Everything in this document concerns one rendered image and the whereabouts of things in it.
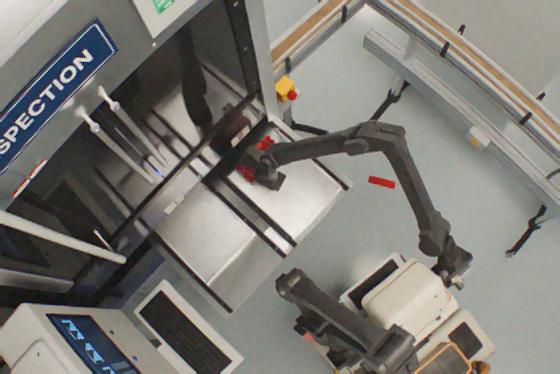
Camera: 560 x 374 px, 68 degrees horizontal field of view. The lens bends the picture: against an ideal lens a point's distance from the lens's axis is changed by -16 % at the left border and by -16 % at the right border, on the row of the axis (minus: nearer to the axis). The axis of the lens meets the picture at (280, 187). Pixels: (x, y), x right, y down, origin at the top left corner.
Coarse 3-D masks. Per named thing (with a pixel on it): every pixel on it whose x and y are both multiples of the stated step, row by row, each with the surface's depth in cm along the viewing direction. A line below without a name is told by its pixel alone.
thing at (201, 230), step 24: (192, 192) 185; (168, 216) 183; (192, 216) 182; (216, 216) 182; (168, 240) 180; (192, 240) 180; (216, 240) 179; (240, 240) 179; (192, 264) 178; (216, 264) 177
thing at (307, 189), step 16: (304, 160) 186; (240, 176) 185; (288, 176) 184; (304, 176) 184; (320, 176) 184; (256, 192) 183; (272, 192) 183; (288, 192) 183; (304, 192) 182; (320, 192) 182; (336, 192) 180; (272, 208) 182; (288, 208) 181; (304, 208) 181; (320, 208) 177; (288, 224) 180; (304, 224) 178
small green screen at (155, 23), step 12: (132, 0) 79; (144, 0) 81; (156, 0) 83; (168, 0) 86; (180, 0) 89; (192, 0) 92; (144, 12) 83; (156, 12) 86; (168, 12) 89; (180, 12) 92; (144, 24) 87; (156, 24) 89; (168, 24) 92
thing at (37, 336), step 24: (24, 312) 109; (48, 312) 119; (72, 312) 135; (96, 312) 154; (120, 312) 178; (0, 336) 108; (24, 336) 107; (48, 336) 108; (72, 336) 119; (96, 336) 134; (120, 336) 154; (24, 360) 102; (48, 360) 102; (72, 360) 108; (96, 360) 119; (120, 360) 134; (144, 360) 154
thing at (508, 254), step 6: (540, 210) 251; (540, 216) 249; (528, 222) 251; (528, 228) 248; (534, 228) 247; (528, 234) 247; (522, 240) 248; (516, 246) 249; (504, 252) 257; (510, 252) 253; (516, 252) 250; (510, 258) 255
